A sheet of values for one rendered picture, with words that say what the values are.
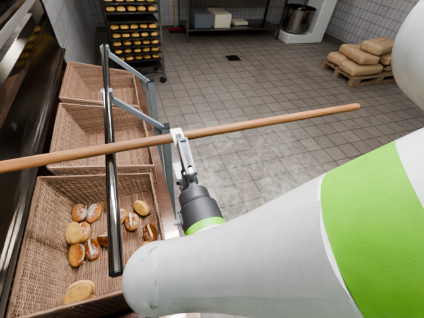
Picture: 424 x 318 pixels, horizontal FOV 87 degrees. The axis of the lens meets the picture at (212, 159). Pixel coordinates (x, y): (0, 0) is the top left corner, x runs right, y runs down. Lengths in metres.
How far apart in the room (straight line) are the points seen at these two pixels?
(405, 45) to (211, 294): 0.28
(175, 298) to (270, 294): 0.14
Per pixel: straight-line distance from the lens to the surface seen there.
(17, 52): 1.48
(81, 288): 1.08
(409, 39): 0.27
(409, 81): 0.27
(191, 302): 0.28
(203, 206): 0.49
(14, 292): 0.98
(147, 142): 0.69
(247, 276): 0.19
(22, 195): 1.05
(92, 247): 1.18
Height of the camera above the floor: 1.66
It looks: 46 degrees down
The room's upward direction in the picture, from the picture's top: 6 degrees clockwise
